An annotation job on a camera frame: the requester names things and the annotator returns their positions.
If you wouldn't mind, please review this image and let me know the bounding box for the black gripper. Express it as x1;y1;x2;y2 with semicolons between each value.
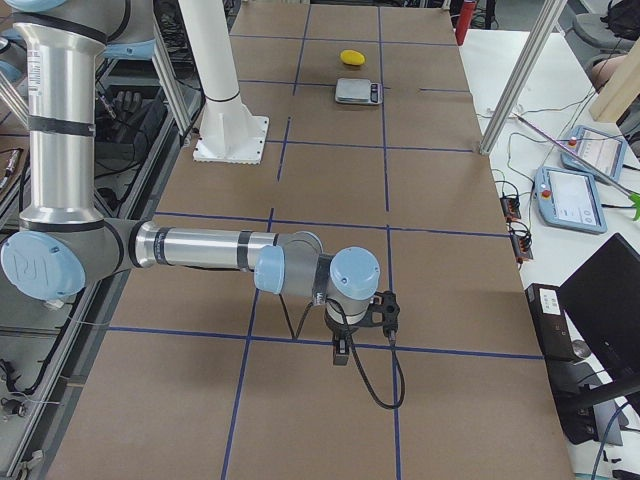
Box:
324;311;359;366

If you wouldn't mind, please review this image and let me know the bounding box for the orange circuit board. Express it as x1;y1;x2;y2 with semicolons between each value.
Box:
500;195;521;222
508;220;533;264

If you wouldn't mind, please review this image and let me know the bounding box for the wooden beam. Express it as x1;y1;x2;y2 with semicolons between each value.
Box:
589;10;639;122

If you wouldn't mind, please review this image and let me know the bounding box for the far blue teach pendant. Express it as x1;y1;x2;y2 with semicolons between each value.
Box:
563;125;628;180

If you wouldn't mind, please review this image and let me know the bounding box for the near orange circuit board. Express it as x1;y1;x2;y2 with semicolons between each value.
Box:
508;220;533;264

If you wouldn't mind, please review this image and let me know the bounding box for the aluminium frame post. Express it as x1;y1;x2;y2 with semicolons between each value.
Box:
479;0;567;155

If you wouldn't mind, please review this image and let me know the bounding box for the red fire extinguisher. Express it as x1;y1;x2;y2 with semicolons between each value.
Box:
455;0;477;46

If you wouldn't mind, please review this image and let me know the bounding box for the black desktop computer box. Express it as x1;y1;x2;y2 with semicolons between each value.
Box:
525;283;623;446

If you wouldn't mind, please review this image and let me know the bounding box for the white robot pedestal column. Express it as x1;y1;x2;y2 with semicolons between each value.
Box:
179;0;269;164

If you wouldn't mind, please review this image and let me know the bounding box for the silver digital kitchen scale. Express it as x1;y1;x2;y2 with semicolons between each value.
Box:
334;78;383;105

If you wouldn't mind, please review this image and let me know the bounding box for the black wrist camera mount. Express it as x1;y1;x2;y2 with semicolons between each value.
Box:
359;290;400;346

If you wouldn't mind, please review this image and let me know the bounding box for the blue teach pendant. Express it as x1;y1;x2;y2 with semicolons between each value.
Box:
563;125;628;180
534;166;607;234

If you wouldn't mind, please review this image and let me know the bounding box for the far orange circuit board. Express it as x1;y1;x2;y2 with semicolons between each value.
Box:
500;195;521;222

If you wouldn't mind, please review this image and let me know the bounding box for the black computer monitor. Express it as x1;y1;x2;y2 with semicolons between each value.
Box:
559;233;639;379

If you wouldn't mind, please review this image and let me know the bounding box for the black equipment under frame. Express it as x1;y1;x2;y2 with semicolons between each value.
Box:
95;87;167;172

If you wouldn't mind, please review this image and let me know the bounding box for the yellow mango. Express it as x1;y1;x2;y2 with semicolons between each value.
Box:
339;49;366;67

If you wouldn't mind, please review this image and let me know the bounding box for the grey rod with green clip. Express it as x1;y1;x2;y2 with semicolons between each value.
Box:
513;113;640;221

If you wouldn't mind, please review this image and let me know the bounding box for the near blue teach pendant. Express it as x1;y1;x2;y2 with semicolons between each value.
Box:
534;166;607;234

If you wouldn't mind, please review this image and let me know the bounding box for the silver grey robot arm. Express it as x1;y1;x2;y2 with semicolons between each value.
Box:
1;1;380;365

